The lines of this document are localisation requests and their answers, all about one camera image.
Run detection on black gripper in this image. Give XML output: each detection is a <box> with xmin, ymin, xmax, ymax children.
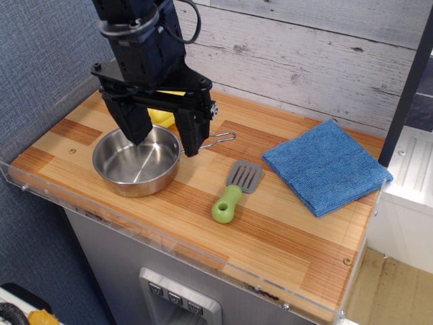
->
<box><xmin>92</xmin><ymin>25</ymin><xmax>218</xmax><ymax>157</ymax></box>

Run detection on blue microfiber cloth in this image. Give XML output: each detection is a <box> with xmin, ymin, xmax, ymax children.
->
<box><xmin>262</xmin><ymin>121</ymin><xmax>393</xmax><ymax>217</ymax></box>

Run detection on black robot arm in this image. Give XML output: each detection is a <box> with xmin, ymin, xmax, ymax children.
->
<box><xmin>91</xmin><ymin>1</ymin><xmax>217</xmax><ymax>157</ymax></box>

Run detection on yellow toy bell pepper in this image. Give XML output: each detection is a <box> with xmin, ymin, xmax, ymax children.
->
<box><xmin>147</xmin><ymin>91</ymin><xmax>185</xmax><ymax>128</ymax></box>

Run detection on stainless steel pan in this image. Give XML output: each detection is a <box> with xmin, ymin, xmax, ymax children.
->
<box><xmin>91</xmin><ymin>123</ymin><xmax>237</xmax><ymax>198</ymax></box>

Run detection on clear acrylic table guard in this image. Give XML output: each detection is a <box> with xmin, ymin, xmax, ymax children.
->
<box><xmin>1</xmin><ymin>81</ymin><xmax>378</xmax><ymax>324</ymax></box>

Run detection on grey cabinet with button panel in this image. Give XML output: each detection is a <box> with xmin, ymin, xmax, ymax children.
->
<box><xmin>66</xmin><ymin>210</ymin><xmax>309</xmax><ymax>324</ymax></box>

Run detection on yellow black object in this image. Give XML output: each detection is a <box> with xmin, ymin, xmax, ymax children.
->
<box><xmin>1</xmin><ymin>283</ymin><xmax>62</xmax><ymax>324</ymax></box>

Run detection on white side unit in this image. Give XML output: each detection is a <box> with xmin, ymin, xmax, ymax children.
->
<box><xmin>367</xmin><ymin>127</ymin><xmax>432</xmax><ymax>273</ymax></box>

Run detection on green handled grey spatula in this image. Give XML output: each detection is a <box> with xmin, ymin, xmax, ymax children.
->
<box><xmin>212</xmin><ymin>160</ymin><xmax>263</xmax><ymax>224</ymax></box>

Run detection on black vertical post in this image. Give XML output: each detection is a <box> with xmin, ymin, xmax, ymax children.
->
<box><xmin>378</xmin><ymin>7</ymin><xmax>432</xmax><ymax>167</ymax></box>

